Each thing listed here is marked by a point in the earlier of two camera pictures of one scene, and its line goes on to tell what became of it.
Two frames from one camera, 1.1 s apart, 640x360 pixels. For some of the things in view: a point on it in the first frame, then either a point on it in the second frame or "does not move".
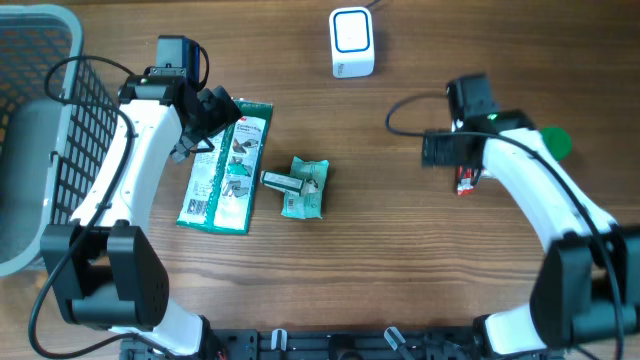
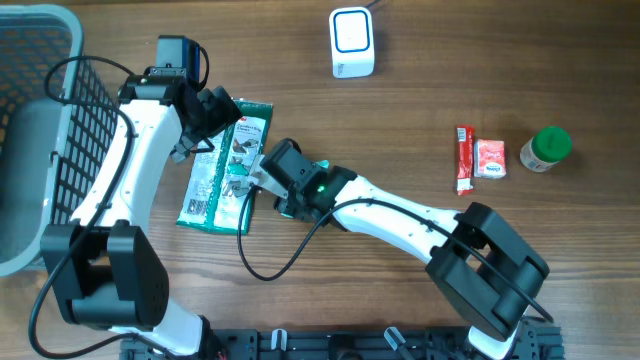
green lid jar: (558, 141) does not move
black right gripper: (441, 152) → (295, 205)
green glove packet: (221, 182) does not move
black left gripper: (224, 108) does not move
